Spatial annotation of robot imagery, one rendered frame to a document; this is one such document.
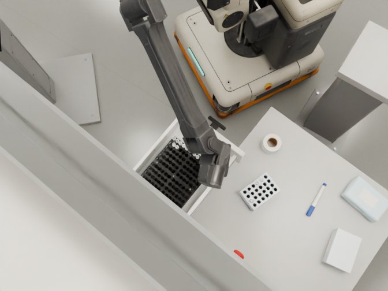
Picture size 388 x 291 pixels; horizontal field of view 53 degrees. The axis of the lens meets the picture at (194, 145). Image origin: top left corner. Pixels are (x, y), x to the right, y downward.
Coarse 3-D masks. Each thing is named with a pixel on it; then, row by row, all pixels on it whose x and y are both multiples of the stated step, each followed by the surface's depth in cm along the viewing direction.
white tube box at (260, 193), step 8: (264, 176) 145; (264, 184) 145; (272, 184) 143; (240, 192) 141; (248, 192) 141; (256, 192) 141; (264, 192) 143; (272, 192) 142; (248, 200) 140; (256, 200) 140; (264, 200) 140
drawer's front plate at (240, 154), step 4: (216, 132) 133; (220, 136) 133; (224, 140) 132; (228, 140) 132; (232, 144) 132; (232, 148) 132; (236, 148) 132; (232, 152) 135; (236, 152) 132; (240, 152) 131; (244, 152) 131; (240, 156) 132; (236, 160) 140; (240, 160) 136
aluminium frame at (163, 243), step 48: (0, 96) 24; (0, 144) 22; (48, 144) 23; (96, 144) 22; (48, 192) 22; (96, 192) 22; (144, 192) 21; (144, 240) 21; (192, 240) 21; (192, 288) 20; (240, 288) 20
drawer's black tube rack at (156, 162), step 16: (176, 144) 135; (160, 160) 137; (176, 160) 137; (192, 160) 134; (144, 176) 132; (160, 176) 136; (176, 176) 132; (192, 176) 132; (176, 192) 131; (192, 192) 131
